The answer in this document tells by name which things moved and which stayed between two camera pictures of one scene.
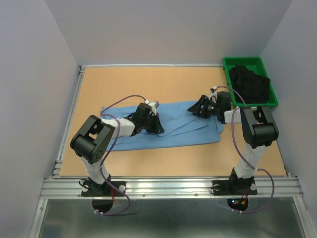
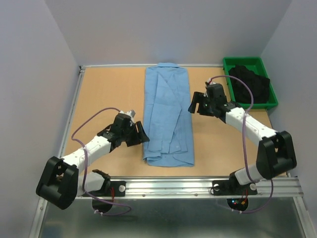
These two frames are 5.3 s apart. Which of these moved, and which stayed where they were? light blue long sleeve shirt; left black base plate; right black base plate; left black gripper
Moved: left black gripper; light blue long sleeve shirt
Stayed: left black base plate; right black base plate
